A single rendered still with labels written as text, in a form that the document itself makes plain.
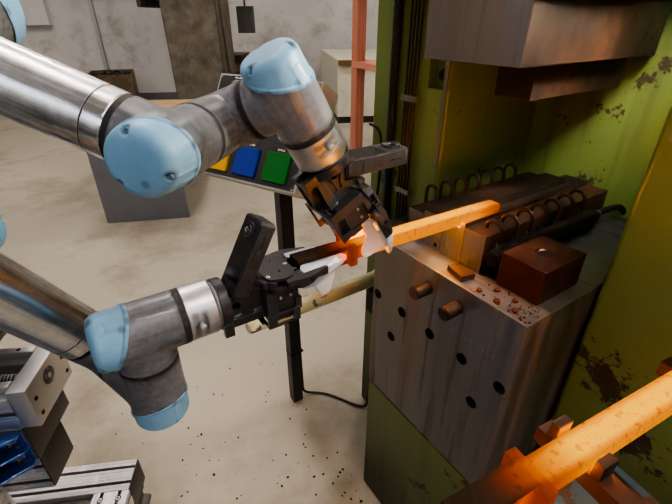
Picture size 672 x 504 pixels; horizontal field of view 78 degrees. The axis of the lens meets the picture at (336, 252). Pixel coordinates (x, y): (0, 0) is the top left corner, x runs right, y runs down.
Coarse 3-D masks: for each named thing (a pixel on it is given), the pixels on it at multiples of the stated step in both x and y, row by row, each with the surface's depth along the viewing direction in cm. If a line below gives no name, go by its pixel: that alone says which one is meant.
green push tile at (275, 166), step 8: (272, 152) 103; (272, 160) 103; (280, 160) 102; (288, 160) 101; (264, 168) 104; (272, 168) 103; (280, 168) 102; (288, 168) 101; (264, 176) 104; (272, 176) 103; (280, 176) 102; (280, 184) 102
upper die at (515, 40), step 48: (432, 0) 70; (480, 0) 62; (528, 0) 57; (576, 0) 61; (624, 0) 67; (432, 48) 72; (480, 48) 65; (528, 48) 59; (576, 48) 66; (624, 48) 73
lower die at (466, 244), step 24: (480, 192) 96; (504, 192) 93; (552, 192) 91; (576, 192) 93; (600, 192) 93; (480, 216) 80; (528, 216) 82; (552, 216) 84; (432, 240) 86; (456, 240) 80; (480, 240) 75; (504, 240) 78; (480, 264) 77
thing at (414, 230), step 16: (464, 208) 81; (480, 208) 81; (496, 208) 83; (416, 224) 74; (432, 224) 74; (448, 224) 77; (336, 240) 67; (352, 240) 68; (400, 240) 71; (304, 256) 62; (320, 256) 62; (352, 256) 65
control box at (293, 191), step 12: (228, 84) 112; (324, 84) 99; (336, 96) 105; (252, 144) 107; (264, 144) 105; (276, 144) 104; (264, 156) 105; (228, 168) 110; (228, 180) 118; (240, 180) 108; (252, 180) 106; (288, 180) 101; (276, 192) 111; (288, 192) 101; (300, 192) 102
